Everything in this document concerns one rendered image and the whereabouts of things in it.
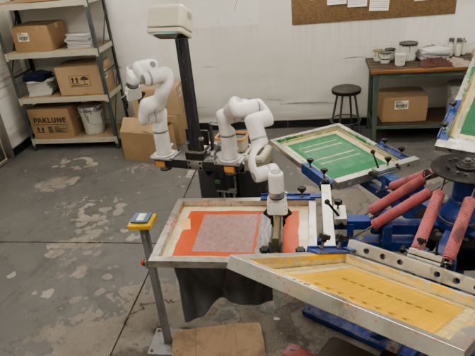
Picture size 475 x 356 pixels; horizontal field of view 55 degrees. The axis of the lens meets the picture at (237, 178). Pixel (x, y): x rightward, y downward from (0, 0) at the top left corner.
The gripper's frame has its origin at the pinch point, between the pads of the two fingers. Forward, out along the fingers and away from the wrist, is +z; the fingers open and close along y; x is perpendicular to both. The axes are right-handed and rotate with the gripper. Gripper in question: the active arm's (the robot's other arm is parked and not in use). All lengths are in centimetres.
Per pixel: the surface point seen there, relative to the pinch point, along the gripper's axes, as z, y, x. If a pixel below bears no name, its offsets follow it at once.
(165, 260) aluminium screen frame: 3, 51, 29
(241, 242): 6.0, 18.0, 9.3
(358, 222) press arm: -2.2, -39.0, 3.1
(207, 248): 6.0, 34.3, 14.2
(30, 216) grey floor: 102, 262, -164
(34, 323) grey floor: 102, 178, -24
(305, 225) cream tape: 6.0, -13.3, -5.8
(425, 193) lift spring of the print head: -21, -67, 8
